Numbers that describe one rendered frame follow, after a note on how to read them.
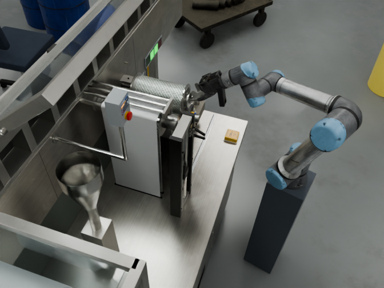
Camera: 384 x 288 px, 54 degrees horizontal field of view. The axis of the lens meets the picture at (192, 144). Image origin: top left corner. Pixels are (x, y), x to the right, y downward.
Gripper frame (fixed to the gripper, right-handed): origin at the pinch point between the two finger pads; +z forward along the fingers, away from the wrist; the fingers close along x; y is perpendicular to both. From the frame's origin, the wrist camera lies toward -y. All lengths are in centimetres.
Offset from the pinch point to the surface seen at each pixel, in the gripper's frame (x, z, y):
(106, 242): 76, 17, -4
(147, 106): 31.1, -3.8, 20.6
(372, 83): -210, -20, -170
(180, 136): 42.6, -17.8, 9.1
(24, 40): -95, 186, 65
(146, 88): 6.2, 14.3, 17.5
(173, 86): 2.4, 3.9, 10.9
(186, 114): 30.7, -16.3, 10.4
